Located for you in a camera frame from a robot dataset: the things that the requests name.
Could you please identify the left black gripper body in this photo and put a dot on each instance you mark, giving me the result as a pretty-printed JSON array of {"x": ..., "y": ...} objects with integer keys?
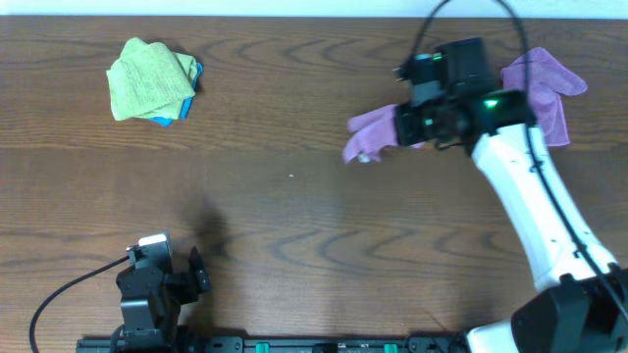
[{"x": 184, "y": 289}]

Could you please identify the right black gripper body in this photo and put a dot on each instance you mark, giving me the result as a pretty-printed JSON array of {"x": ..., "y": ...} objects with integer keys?
[{"x": 422, "y": 123}]

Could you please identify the purple cloth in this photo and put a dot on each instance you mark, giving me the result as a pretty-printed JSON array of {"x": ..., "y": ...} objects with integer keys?
[
  {"x": 371, "y": 134},
  {"x": 549, "y": 81}
]

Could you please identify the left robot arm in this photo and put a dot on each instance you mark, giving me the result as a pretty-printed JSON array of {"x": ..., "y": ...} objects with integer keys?
[{"x": 152, "y": 297}]

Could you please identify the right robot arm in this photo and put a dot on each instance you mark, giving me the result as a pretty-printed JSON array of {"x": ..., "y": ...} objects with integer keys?
[{"x": 581, "y": 304}]

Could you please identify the green folded cloth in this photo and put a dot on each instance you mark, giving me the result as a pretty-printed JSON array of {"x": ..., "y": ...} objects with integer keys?
[{"x": 149, "y": 80}]

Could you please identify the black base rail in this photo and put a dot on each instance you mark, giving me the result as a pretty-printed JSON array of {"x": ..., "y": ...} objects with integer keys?
[{"x": 235, "y": 344}]

